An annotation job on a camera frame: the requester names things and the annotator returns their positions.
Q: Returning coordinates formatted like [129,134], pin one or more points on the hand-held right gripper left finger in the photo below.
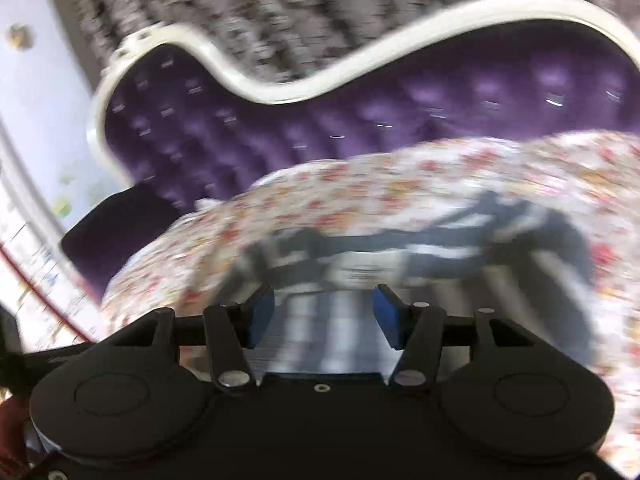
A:
[262,316]

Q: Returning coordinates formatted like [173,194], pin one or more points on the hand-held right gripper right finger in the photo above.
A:
[388,321]

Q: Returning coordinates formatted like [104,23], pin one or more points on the floral sofa cover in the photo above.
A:
[380,190]

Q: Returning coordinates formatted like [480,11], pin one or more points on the grey white striped garment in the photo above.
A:
[452,255]

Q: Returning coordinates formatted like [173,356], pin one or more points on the green wall sticker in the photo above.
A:
[62,206]

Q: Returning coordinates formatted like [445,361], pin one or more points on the purple tufted sofa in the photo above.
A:
[350,130]

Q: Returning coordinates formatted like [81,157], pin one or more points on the brown damask curtain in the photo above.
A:
[300,15]

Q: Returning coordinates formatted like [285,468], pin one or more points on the person's red clothing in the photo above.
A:
[11,430]

